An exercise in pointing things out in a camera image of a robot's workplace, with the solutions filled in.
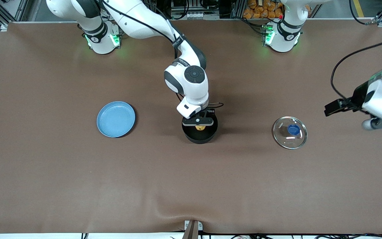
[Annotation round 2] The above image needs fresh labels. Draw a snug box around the glass lid with blue knob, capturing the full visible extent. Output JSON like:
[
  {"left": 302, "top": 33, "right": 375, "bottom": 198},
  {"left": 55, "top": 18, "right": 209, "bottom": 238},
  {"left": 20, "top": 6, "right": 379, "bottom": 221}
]
[{"left": 272, "top": 116, "right": 308, "bottom": 150}]

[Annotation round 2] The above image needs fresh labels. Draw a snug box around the blue round plate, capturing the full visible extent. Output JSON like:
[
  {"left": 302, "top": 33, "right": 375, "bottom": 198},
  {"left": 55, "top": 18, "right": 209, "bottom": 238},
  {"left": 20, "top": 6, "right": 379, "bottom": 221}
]
[{"left": 96, "top": 101, "right": 136, "bottom": 138}]

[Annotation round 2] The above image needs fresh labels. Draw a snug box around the brown table cloth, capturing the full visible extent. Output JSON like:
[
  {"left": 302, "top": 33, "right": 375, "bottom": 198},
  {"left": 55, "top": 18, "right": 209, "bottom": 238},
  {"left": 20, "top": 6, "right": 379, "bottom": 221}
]
[{"left": 0, "top": 18, "right": 382, "bottom": 234}]

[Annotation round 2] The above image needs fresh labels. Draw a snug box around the white power strip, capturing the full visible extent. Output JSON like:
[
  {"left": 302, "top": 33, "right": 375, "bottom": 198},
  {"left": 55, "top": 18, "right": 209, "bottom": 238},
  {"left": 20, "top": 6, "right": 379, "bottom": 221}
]
[{"left": 171, "top": 12, "right": 209, "bottom": 20}]

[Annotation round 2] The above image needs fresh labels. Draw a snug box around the bag of orange items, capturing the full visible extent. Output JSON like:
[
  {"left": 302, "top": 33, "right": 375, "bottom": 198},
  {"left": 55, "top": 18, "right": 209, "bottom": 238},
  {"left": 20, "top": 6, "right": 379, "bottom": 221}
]
[{"left": 243, "top": 0, "right": 284, "bottom": 19}]

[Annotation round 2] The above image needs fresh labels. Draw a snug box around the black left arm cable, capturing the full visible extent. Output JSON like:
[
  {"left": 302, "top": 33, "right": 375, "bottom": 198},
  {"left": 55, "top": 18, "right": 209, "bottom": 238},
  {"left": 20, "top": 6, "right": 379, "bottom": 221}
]
[{"left": 330, "top": 41, "right": 382, "bottom": 100}]

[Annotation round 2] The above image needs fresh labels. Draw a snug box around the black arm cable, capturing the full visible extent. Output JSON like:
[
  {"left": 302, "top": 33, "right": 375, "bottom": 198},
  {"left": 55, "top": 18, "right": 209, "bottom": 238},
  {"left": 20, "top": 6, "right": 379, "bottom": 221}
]
[
  {"left": 101, "top": 0, "right": 224, "bottom": 110},
  {"left": 330, "top": 41, "right": 382, "bottom": 100}
]

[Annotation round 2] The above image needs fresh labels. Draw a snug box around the dark pot with blue handle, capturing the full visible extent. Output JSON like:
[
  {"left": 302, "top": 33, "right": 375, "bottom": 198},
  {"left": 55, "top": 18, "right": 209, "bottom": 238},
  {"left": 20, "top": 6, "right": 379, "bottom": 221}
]
[{"left": 182, "top": 107, "right": 218, "bottom": 144}]

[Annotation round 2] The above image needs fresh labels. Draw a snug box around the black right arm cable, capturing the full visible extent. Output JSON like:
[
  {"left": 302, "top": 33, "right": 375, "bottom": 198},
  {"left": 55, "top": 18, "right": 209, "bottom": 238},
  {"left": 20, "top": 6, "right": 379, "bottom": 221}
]
[{"left": 101, "top": 0, "right": 224, "bottom": 110}]

